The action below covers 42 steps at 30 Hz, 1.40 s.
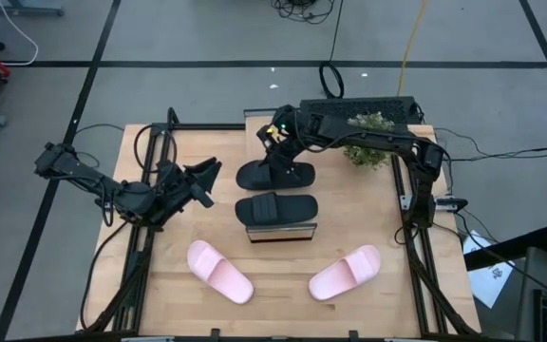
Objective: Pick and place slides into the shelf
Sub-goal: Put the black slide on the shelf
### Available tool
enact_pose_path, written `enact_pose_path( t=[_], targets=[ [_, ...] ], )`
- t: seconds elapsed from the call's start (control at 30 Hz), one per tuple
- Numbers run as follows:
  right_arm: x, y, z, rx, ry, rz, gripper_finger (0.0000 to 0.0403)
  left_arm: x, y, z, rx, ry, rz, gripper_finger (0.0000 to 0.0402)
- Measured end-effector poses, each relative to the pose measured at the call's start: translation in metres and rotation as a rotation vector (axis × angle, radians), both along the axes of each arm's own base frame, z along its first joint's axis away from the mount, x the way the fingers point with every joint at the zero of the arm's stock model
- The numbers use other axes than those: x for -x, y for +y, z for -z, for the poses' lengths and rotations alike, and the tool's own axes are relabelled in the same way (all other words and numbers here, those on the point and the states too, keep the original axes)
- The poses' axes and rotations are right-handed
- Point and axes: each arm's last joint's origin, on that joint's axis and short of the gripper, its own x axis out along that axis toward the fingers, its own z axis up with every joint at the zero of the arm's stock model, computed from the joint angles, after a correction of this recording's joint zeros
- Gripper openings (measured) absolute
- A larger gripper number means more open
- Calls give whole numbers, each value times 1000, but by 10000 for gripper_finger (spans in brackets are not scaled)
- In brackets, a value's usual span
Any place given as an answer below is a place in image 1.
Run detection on grey side desk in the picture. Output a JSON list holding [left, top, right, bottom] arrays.
[[515, 246, 547, 342]]

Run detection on white paper sheet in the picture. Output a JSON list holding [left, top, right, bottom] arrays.
[[462, 231, 517, 309]]

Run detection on wooden shelf with metal frame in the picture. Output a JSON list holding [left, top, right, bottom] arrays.
[[243, 107, 319, 245]]

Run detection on black beam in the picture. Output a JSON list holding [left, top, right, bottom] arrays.
[[462, 226, 547, 272]]

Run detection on black slide sandal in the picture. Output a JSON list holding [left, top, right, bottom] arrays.
[[235, 160, 316, 192], [234, 192, 319, 227]]

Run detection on small green potted plant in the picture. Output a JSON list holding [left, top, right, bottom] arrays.
[[342, 112, 397, 170]]

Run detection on white floor cable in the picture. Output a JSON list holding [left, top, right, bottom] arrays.
[[0, 0, 40, 67]]

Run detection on tangled black cable bundle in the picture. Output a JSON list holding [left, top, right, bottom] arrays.
[[268, 0, 336, 26]]

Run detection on pink slide sandal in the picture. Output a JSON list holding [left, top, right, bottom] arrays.
[[186, 239, 255, 305], [308, 244, 382, 302]]

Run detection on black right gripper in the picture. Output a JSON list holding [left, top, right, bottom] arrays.
[[258, 123, 303, 187]]

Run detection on black aluminium table frame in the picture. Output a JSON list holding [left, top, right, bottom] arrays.
[[76, 106, 482, 342]]

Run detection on thin black power cable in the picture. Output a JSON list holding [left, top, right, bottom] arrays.
[[432, 126, 547, 162]]

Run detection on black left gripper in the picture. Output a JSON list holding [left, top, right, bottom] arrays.
[[156, 157, 223, 216]]

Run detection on black looped floor cable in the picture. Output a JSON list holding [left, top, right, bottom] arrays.
[[318, 0, 346, 100]]

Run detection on yellow floor cable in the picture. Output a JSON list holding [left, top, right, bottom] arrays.
[[395, 0, 430, 97]]

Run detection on grey metal table foot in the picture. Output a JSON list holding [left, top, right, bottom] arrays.
[[0, 0, 65, 18]]

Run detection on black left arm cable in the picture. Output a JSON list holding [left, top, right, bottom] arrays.
[[133, 123, 179, 184]]

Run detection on thick black cable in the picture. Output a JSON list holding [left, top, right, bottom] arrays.
[[79, 220, 130, 332]]

